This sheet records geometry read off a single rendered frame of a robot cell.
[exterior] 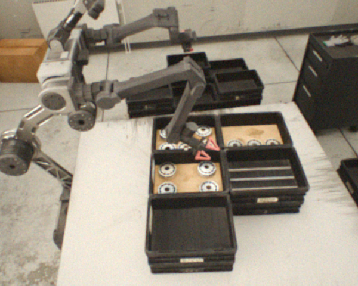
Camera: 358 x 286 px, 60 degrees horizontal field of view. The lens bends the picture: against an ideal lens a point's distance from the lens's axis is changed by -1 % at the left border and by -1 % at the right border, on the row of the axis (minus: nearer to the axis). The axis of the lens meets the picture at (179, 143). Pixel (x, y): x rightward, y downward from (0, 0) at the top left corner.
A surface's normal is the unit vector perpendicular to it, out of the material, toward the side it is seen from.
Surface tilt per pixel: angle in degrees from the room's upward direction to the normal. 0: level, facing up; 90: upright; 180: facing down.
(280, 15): 90
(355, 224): 0
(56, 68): 0
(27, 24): 90
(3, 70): 90
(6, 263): 0
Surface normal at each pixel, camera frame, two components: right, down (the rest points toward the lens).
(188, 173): -0.04, -0.70
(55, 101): 0.11, 0.70
